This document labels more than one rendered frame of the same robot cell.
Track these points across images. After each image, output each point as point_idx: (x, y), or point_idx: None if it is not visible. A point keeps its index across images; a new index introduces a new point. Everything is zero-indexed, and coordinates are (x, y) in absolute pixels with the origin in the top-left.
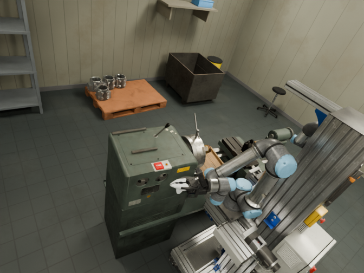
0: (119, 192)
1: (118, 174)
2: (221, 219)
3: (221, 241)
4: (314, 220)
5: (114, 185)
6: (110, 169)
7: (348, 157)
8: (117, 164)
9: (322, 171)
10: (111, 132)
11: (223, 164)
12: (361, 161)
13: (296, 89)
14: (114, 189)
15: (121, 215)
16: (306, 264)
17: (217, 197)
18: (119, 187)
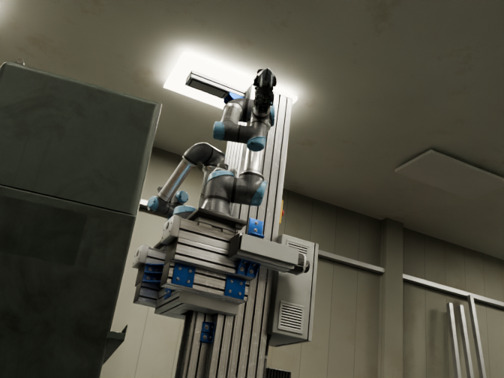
0: (114, 171)
1: (104, 125)
2: (220, 247)
3: (260, 247)
4: (280, 209)
5: (63, 184)
6: (20, 157)
7: (282, 116)
8: (100, 102)
9: (271, 137)
10: (18, 60)
11: (226, 116)
12: (290, 115)
13: (204, 76)
14: (61, 200)
15: (131, 237)
16: (313, 244)
17: (265, 130)
18: (114, 157)
